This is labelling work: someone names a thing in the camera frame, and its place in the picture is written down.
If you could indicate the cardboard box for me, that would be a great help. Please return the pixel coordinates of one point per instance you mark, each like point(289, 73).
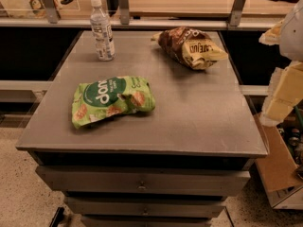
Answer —
point(284, 189)

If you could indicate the colourful package behind glass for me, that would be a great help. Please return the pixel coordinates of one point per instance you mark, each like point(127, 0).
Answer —
point(24, 8)

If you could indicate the brown chip bag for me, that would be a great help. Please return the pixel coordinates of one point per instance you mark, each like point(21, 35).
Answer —
point(189, 46)

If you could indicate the green rice chip bag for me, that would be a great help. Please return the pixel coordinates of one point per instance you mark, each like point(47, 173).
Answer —
point(102, 99)

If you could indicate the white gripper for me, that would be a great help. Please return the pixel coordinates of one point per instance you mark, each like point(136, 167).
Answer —
point(293, 37)

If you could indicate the grey drawer cabinet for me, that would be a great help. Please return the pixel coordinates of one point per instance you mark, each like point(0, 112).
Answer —
point(173, 167)

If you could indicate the green rod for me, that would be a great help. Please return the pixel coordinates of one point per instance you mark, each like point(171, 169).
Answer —
point(299, 116)

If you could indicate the metal shelf rail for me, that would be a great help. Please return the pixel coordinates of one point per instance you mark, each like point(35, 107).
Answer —
point(153, 23)

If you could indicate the clear plastic water bottle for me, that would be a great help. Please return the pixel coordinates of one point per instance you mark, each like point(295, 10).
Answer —
point(102, 32)

